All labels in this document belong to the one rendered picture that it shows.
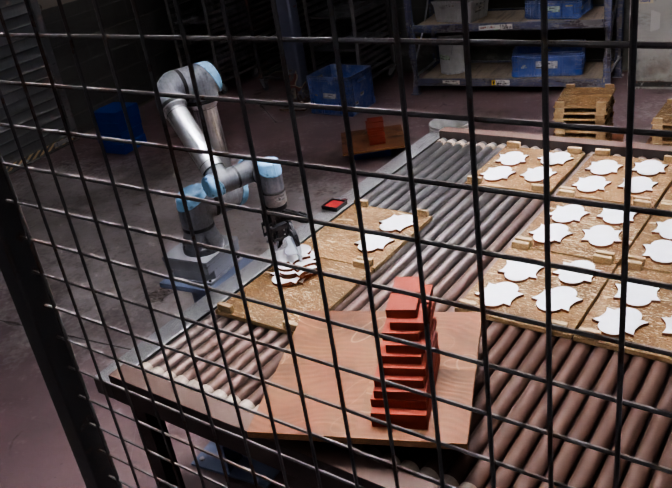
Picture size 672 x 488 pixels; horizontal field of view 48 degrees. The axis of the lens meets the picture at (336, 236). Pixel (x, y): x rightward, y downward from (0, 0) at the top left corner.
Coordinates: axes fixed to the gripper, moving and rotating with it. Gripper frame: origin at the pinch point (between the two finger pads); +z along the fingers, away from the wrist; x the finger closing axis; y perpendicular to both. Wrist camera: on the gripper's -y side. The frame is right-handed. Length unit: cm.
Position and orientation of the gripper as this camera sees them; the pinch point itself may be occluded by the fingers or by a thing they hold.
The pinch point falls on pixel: (291, 254)
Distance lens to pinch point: 256.6
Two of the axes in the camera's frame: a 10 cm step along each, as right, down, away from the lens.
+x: 5.6, 3.1, -7.7
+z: 1.4, 8.8, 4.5
